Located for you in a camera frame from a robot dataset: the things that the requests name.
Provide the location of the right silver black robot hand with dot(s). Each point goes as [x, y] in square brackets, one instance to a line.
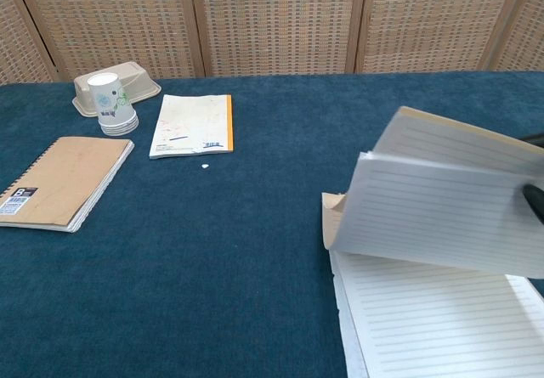
[536, 201]

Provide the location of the tan cover lined notepad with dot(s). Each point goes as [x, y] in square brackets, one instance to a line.
[425, 212]

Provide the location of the white orange-edged notepad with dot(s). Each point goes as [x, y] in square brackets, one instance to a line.
[191, 125]

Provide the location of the brown spiral notebook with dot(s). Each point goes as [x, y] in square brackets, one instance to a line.
[59, 182]

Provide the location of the woven bamboo folding screen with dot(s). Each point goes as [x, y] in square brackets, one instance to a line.
[272, 21]

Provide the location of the dark blue table mat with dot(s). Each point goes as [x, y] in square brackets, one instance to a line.
[191, 267]

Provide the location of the beige pulp food container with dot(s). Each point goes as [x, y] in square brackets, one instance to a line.
[136, 82]

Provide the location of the white paper cup stack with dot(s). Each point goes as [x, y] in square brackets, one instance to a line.
[111, 106]

